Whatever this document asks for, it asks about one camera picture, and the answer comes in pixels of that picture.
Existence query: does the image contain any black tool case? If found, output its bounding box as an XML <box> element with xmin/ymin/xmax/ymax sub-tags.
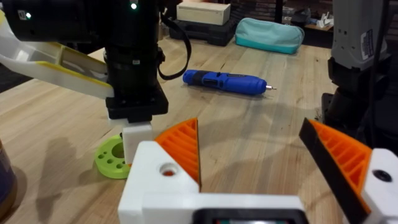
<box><xmin>169</xmin><ymin>18</ymin><xmax>238</xmax><ymax>47</ymax></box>

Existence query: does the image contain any blue electric screwdriver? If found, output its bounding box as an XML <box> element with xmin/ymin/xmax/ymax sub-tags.
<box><xmin>182</xmin><ymin>69</ymin><xmax>277</xmax><ymax>96</ymax></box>

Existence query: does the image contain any black cable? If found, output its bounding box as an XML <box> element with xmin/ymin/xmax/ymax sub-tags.
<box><xmin>157</xmin><ymin>11</ymin><xmax>192</xmax><ymax>82</ymax></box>

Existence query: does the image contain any beige box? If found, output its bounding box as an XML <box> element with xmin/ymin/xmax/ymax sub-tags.
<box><xmin>176</xmin><ymin>1</ymin><xmax>231</xmax><ymax>26</ymax></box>

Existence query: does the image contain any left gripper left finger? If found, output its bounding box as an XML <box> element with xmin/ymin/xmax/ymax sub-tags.
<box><xmin>118</xmin><ymin>117</ymin><xmax>201</xmax><ymax>224</ymax></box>

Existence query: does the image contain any green disc with holes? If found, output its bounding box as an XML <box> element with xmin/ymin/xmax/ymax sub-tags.
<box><xmin>94</xmin><ymin>134</ymin><xmax>132</xmax><ymax>180</ymax></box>

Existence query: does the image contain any teal zip bag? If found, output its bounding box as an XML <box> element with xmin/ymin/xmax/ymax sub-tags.
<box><xmin>234</xmin><ymin>17</ymin><xmax>305</xmax><ymax>55</ymax></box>

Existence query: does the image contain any white small parts heap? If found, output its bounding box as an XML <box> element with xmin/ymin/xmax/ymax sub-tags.
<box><xmin>316</xmin><ymin>11</ymin><xmax>335</xmax><ymax>29</ymax></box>

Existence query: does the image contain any dark tub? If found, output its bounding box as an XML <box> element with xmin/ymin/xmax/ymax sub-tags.
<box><xmin>0</xmin><ymin>139</ymin><xmax>18</xmax><ymax>219</ymax></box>

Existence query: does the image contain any white and yellow camera mount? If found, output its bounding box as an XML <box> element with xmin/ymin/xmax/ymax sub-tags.
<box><xmin>0</xmin><ymin>9</ymin><xmax>114</xmax><ymax>100</ymax></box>

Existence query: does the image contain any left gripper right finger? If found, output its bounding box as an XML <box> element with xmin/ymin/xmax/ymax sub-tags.
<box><xmin>298</xmin><ymin>117</ymin><xmax>398</xmax><ymax>224</ymax></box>

